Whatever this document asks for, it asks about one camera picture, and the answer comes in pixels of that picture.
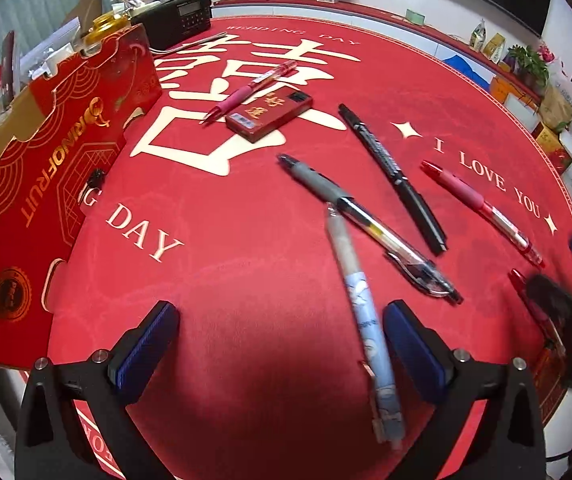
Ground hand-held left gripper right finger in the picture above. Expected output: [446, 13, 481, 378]
[383, 300, 547, 480]

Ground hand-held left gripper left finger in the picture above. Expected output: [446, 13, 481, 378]
[14, 300, 181, 480]

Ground red pen pink grip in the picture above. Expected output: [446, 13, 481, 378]
[420, 160, 546, 269]
[508, 268, 567, 356]

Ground blue patterned pen grey grip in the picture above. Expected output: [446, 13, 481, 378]
[325, 202, 405, 451]

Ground black gel pen grey grip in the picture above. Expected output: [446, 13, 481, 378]
[277, 154, 463, 306]

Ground black marker pen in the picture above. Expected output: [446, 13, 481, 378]
[338, 103, 449, 257]

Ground red cardboard fruit box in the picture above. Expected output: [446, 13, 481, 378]
[0, 22, 164, 373]

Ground red gold gift box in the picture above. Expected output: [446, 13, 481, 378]
[536, 127, 572, 173]

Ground red round printed mat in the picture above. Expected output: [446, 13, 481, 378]
[48, 15, 572, 480]

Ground brown paper bag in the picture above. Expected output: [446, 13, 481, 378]
[538, 85, 572, 133]

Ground white plastic bag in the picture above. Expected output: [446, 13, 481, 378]
[548, 60, 572, 106]

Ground orange paper bag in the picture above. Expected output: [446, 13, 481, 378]
[490, 76, 539, 111]

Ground potted plant red flowers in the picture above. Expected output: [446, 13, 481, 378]
[506, 42, 552, 88]

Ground blue bag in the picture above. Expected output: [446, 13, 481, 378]
[441, 52, 492, 92]

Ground yellow snack box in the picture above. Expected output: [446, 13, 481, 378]
[483, 34, 507, 63]

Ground red flat lighter gold print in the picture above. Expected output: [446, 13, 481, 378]
[225, 91, 315, 144]

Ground red pen clear barrel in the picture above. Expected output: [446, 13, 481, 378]
[202, 60, 298, 125]

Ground silver metal rod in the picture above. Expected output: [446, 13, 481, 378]
[150, 31, 229, 56]

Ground dark red upright box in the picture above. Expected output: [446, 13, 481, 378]
[0, 30, 19, 111]

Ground white low cabinet red top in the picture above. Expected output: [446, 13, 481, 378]
[213, 0, 542, 106]

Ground gold lid glass jar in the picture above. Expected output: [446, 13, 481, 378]
[87, 10, 134, 43]

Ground black radio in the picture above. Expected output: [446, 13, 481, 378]
[143, 0, 213, 52]

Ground brown chair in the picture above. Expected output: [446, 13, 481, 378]
[73, 0, 104, 26]

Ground grey curtain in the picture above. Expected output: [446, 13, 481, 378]
[0, 0, 136, 121]

